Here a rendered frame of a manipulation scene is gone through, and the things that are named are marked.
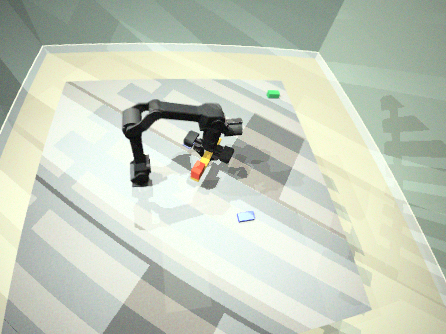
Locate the small green block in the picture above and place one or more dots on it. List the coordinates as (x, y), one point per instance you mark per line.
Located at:
(273, 94)

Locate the small blue block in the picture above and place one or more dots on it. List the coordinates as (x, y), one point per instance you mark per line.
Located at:
(245, 216)

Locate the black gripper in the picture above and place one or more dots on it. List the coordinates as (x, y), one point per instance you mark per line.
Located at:
(224, 154)

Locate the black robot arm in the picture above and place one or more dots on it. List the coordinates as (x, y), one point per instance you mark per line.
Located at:
(210, 117)

